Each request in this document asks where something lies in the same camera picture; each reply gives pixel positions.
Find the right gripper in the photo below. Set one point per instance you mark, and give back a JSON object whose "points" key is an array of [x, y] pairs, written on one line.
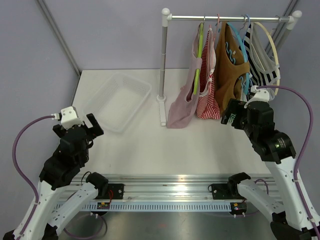
{"points": [[236, 107]]}

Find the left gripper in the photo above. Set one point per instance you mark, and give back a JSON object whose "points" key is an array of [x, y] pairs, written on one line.
{"points": [[97, 129]]}

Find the green striped tank top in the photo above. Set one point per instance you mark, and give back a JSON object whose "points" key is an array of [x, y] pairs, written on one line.
{"points": [[243, 96]]}

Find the red striped tank top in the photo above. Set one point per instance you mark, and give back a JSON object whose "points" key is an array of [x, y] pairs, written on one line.
{"points": [[207, 106]]}

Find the brown tank top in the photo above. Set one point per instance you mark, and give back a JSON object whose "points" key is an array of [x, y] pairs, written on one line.
{"points": [[226, 75]]}

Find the pink tank top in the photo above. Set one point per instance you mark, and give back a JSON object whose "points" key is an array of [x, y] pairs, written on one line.
{"points": [[184, 107]]}

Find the pink hanger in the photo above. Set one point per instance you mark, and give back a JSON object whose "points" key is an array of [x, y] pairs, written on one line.
{"points": [[218, 23]]}

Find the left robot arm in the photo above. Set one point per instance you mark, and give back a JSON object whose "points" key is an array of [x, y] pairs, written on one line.
{"points": [[41, 222]]}

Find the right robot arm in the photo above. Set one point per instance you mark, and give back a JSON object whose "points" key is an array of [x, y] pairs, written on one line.
{"points": [[294, 218]]}

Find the black white striped tank top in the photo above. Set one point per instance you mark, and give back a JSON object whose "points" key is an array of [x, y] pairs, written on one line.
{"points": [[264, 71]]}

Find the light blue hanger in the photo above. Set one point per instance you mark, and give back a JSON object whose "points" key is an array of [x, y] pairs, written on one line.
{"points": [[247, 21]]}

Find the white plastic basket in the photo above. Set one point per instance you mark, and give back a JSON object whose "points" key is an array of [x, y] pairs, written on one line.
{"points": [[117, 101]]}

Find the clothes rack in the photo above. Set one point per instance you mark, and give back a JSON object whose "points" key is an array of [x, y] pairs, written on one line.
{"points": [[286, 24]]}

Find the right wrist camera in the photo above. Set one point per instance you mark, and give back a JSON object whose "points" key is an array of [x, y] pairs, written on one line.
{"points": [[259, 95]]}

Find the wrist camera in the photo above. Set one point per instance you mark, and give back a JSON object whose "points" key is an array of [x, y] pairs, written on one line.
{"points": [[259, 95], [68, 117]]}

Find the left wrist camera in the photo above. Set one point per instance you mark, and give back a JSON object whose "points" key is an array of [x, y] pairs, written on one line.
{"points": [[68, 117]]}

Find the aluminium rail base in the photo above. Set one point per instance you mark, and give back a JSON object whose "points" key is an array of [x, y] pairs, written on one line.
{"points": [[164, 193]]}

